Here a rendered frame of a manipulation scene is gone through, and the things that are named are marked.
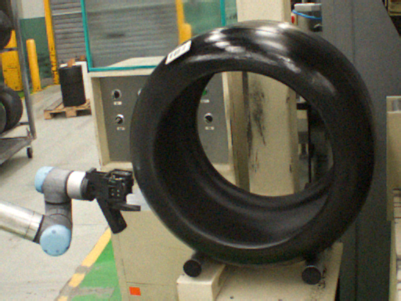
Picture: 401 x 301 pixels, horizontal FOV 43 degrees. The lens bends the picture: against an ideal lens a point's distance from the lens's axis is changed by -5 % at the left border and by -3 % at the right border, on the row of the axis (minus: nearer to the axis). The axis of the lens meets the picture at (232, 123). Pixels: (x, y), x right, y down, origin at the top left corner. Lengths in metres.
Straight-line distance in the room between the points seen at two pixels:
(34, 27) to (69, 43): 0.80
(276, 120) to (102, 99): 0.84
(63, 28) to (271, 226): 9.85
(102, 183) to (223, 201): 0.33
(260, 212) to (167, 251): 0.77
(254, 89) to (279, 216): 0.35
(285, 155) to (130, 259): 0.97
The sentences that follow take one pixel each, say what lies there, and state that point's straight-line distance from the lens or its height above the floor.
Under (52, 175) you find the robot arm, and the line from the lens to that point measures 1.45.
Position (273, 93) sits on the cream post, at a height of 1.24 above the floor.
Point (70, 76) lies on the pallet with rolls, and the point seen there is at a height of 0.58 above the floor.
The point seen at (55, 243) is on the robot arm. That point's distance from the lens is 1.34.
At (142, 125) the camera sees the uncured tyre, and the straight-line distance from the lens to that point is 1.17.
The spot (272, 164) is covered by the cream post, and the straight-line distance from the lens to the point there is 1.51.
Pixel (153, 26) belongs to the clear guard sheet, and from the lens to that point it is 1.92.
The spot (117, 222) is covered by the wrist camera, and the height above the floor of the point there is 0.97.
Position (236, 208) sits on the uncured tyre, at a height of 0.95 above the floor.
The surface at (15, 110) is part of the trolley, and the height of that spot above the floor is 0.57.
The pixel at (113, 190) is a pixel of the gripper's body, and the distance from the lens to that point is 1.36.
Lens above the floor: 1.52
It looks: 14 degrees down
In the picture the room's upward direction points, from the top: 5 degrees counter-clockwise
